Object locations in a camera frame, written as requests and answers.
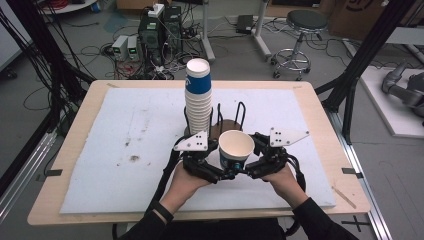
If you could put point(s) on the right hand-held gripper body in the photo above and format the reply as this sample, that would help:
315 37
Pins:
271 160

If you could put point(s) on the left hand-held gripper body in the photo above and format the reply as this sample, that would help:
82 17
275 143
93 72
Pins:
195 143

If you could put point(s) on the blue white paper cup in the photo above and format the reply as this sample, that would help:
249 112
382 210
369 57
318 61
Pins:
236 146

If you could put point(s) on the stack of paper cups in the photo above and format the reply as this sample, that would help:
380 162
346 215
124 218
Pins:
198 106

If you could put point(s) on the person's right hand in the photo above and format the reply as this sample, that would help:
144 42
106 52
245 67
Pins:
285 185

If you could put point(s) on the person's left hand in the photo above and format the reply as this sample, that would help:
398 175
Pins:
181 188

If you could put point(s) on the person's dark lap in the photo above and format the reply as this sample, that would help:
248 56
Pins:
223 231

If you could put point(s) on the black wristband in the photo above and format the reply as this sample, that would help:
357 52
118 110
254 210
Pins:
163 210

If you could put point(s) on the black tape strip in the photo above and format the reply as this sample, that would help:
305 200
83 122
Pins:
53 172
351 171

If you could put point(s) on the white foam mat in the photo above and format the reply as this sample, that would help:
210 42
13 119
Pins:
116 173

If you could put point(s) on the black tape cross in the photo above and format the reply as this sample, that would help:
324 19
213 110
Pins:
356 222

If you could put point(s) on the white desk leg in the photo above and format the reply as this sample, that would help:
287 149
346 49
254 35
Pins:
206 30
261 30

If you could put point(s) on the grey power supply unit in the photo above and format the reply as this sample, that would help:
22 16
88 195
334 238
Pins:
120 46
132 48

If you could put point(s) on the black computer tower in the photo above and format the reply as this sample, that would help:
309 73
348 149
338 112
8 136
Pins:
172 26
150 36

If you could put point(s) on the black flat box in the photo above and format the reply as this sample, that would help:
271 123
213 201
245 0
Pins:
245 23

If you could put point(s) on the white floor platform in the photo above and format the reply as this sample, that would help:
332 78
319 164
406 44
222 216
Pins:
383 106

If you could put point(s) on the black round stool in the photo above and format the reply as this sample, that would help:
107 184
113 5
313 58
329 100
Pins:
306 20

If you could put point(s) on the white power strip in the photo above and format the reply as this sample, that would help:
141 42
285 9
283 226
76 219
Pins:
156 10

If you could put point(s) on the brown cardboard box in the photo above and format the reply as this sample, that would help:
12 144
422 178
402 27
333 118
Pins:
356 16

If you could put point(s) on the aluminium rail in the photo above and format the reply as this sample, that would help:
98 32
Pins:
361 176
23 163

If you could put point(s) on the black metal frame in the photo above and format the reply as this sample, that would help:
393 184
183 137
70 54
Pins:
366 50

